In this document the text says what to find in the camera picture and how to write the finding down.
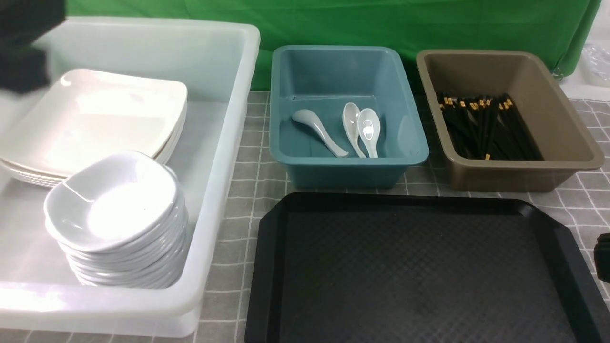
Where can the large white square plate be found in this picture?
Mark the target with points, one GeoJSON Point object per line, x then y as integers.
{"type": "Point", "coordinates": [87, 115]}

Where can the brown plastic bin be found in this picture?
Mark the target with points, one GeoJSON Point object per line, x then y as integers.
{"type": "Point", "coordinates": [564, 141]}

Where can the large white plastic bin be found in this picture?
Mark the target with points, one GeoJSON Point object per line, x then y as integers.
{"type": "Point", "coordinates": [216, 62]}

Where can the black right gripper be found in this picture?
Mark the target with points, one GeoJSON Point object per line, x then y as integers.
{"type": "Point", "coordinates": [601, 257]}

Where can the white spoon left in bin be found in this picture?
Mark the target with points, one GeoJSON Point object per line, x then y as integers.
{"type": "Point", "coordinates": [350, 116]}

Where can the teal plastic bin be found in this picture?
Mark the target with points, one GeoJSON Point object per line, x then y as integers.
{"type": "Point", "coordinates": [325, 78]}

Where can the bottom stacked square plate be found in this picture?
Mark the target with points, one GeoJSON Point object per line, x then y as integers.
{"type": "Point", "coordinates": [40, 184]}

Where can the black chopsticks pile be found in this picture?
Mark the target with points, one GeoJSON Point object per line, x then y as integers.
{"type": "Point", "coordinates": [487, 128]}

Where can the green backdrop cloth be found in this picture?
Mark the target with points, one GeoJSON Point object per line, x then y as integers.
{"type": "Point", "coordinates": [553, 30]}

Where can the white ceramic spoon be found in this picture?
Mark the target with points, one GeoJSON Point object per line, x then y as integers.
{"type": "Point", "coordinates": [310, 119]}

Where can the top stacked white bowl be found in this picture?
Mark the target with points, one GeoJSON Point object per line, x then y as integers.
{"type": "Point", "coordinates": [111, 202]}

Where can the black serving tray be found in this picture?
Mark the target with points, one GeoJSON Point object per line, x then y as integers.
{"type": "Point", "coordinates": [363, 268]}

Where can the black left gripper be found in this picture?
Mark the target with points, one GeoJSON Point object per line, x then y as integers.
{"type": "Point", "coordinates": [23, 67]}

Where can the white spoon right in bin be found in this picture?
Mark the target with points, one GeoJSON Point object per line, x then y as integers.
{"type": "Point", "coordinates": [369, 128]}

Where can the grey checked tablecloth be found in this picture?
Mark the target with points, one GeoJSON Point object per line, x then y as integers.
{"type": "Point", "coordinates": [581, 203]}

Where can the white spoon in bin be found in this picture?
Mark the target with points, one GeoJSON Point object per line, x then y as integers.
{"type": "Point", "coordinates": [350, 116]}
{"type": "Point", "coordinates": [369, 128]}

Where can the stack of white bowls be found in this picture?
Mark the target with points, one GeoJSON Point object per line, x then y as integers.
{"type": "Point", "coordinates": [152, 261]}

